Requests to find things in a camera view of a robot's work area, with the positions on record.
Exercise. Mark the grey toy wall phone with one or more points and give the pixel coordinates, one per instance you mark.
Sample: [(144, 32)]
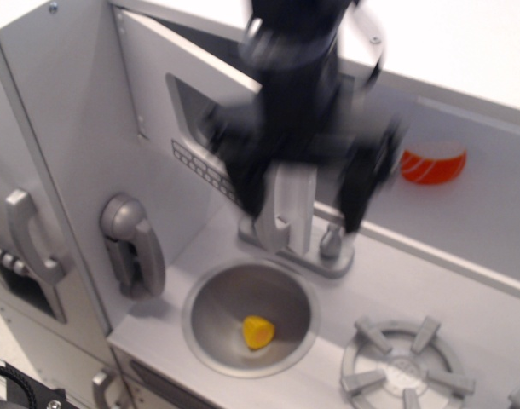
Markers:
[(133, 248)]

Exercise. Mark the yellow toy corn piece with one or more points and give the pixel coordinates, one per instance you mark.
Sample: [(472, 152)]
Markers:
[(257, 332)]

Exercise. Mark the metal sink bowl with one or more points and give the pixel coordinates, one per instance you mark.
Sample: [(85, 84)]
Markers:
[(216, 306)]

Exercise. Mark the grey oven door handle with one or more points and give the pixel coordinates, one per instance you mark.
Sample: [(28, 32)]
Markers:
[(101, 382)]

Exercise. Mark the grey fridge door handle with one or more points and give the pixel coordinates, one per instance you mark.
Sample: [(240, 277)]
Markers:
[(20, 210)]

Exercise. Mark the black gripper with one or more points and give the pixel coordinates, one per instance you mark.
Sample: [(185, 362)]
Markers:
[(309, 115)]

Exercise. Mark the grey toy faucet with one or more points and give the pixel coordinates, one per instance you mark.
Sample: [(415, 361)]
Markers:
[(291, 224)]

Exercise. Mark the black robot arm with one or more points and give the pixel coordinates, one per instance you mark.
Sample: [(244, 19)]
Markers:
[(291, 34)]

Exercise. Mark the white microwave door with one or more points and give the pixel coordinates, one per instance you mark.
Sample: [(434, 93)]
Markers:
[(178, 71)]

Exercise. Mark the grey stove burner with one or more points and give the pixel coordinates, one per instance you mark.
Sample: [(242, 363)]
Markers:
[(400, 364)]

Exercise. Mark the orange toy salmon sushi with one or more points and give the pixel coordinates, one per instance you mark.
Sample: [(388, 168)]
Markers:
[(433, 162)]

